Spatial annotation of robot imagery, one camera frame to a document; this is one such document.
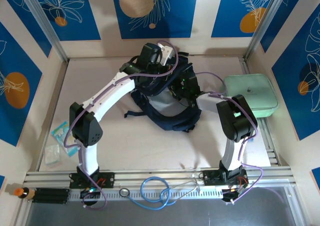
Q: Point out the mint green zip case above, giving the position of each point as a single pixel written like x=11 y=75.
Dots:
x=257 y=98

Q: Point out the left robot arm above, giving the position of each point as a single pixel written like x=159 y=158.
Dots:
x=90 y=128

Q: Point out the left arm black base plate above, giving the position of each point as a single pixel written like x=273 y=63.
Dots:
x=107 y=179

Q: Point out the blue stethoscope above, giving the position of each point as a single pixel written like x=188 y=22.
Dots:
x=124 y=192

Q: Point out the aluminium frame post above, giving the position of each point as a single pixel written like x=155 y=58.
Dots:
x=47 y=28
x=262 y=28

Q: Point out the small white tissue pack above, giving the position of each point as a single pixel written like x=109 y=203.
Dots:
x=52 y=154

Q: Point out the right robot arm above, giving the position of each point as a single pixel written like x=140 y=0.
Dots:
x=237 y=121

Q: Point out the orange capped small bottle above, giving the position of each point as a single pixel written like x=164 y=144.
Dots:
x=18 y=192

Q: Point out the black ribbed block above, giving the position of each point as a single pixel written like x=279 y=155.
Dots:
x=52 y=196

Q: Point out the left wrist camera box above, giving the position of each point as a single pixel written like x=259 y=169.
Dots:
x=166 y=53

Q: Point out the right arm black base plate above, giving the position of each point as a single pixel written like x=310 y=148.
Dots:
x=212 y=178

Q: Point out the aluminium mounting rail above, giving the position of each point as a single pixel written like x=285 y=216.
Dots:
x=155 y=177

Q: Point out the navy blue backpack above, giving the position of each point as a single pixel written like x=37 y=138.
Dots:
x=170 y=123

